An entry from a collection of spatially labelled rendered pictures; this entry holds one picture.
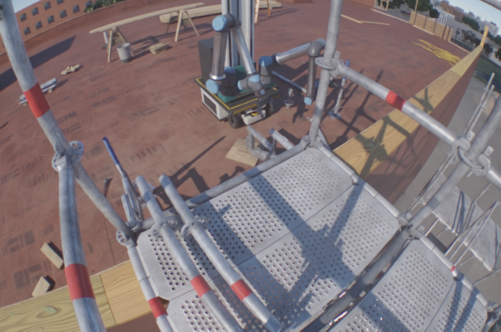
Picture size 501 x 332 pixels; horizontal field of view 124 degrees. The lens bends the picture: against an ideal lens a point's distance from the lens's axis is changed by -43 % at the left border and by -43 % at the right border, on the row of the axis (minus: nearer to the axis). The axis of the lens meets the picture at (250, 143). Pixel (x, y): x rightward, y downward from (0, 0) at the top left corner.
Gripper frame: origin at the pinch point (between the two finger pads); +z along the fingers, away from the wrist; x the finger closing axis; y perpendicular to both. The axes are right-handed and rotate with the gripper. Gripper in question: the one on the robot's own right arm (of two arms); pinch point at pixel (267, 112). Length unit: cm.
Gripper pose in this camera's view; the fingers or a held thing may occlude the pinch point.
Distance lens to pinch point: 202.6
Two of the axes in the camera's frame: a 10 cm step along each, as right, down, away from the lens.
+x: -7.1, 5.6, -4.3
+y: -6.1, -1.8, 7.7
